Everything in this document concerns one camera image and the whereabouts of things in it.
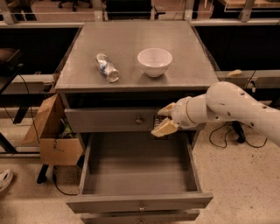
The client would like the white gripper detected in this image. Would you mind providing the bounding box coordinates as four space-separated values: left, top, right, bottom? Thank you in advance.
151 97 193 137

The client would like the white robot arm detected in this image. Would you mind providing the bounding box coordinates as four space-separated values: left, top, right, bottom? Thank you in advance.
151 81 280 146

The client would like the grey drawer cabinet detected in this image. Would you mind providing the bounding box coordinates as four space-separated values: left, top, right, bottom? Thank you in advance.
54 20 222 150

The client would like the open grey middle drawer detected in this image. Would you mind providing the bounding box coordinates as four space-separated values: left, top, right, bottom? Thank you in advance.
67 132 213 214

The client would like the grey top drawer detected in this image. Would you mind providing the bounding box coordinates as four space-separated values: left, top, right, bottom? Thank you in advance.
65 108 158 133

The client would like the grey bottom drawer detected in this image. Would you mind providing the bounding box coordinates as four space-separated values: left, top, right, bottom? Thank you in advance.
80 210 200 224

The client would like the white ceramic bowl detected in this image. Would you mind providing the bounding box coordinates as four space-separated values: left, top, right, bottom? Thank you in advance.
137 48 172 77

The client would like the black table leg right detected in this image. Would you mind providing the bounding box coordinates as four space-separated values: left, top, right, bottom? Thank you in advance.
232 121 246 144

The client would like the clear plastic water bottle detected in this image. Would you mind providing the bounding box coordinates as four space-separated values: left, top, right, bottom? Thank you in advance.
95 53 119 83

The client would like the yellow foam scrap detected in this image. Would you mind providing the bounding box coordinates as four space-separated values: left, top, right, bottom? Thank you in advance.
227 69 242 77

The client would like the open cardboard box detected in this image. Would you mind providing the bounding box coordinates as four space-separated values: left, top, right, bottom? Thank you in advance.
22 94 83 165

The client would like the black office chair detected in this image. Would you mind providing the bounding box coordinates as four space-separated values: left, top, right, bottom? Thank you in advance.
58 0 93 12

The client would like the dark desk left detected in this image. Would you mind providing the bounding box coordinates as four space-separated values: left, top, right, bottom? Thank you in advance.
0 48 22 154

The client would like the white round object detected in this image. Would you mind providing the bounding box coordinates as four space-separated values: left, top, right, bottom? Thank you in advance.
0 169 13 193

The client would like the black floor cable right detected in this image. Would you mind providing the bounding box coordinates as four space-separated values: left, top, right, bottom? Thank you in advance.
208 69 269 150

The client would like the black floor cable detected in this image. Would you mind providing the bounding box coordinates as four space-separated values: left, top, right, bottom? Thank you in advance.
52 165 79 197
208 69 269 150

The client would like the black floor cable left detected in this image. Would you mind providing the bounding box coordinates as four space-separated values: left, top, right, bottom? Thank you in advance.
52 165 79 197

